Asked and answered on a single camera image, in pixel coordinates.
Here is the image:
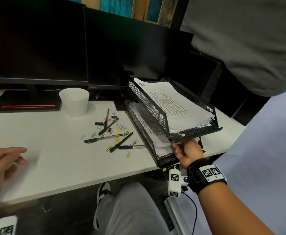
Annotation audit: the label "black mesh paper tray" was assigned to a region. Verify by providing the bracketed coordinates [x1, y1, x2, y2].
[124, 75, 224, 169]

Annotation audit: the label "grey chair armrest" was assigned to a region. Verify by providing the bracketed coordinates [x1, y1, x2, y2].
[164, 197, 192, 235]

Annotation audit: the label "black wrist strap with markers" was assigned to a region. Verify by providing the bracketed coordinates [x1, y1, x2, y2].
[186, 158, 228, 195]

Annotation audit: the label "white drawstring cord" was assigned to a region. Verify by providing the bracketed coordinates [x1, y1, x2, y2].
[93, 182, 112, 230]

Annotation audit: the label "black camera cable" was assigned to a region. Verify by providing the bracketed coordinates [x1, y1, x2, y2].
[182, 192, 198, 235]

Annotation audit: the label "person's right forearm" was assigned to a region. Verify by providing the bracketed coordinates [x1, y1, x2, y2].
[198, 180, 274, 235]

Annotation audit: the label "black computer monitor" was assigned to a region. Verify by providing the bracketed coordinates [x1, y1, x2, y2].
[0, 0, 89, 113]
[84, 7, 194, 112]

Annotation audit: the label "coloured paper clips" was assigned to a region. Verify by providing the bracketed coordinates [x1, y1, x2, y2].
[79, 116, 140, 159]

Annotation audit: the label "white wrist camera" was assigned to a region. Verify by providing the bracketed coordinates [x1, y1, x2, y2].
[0, 216, 18, 235]
[168, 168, 190, 198]

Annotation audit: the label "papers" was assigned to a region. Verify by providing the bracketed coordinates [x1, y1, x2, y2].
[134, 78, 216, 134]

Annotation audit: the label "person's right hand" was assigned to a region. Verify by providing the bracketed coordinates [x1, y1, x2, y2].
[171, 139, 205, 169]

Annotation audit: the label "white paper cup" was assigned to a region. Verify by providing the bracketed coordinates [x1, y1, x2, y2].
[59, 87, 90, 118]

